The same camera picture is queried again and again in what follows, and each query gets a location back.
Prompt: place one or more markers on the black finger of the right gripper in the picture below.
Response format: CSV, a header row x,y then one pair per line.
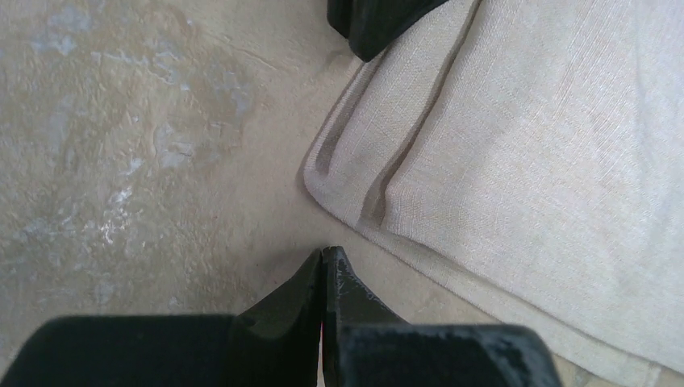
x,y
370,26

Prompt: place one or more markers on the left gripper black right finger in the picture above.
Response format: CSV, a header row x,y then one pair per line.
x,y
365,343

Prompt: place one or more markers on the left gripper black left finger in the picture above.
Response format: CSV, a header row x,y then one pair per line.
x,y
273,343

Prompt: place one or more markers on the beige cloth napkin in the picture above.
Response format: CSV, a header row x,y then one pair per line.
x,y
528,156

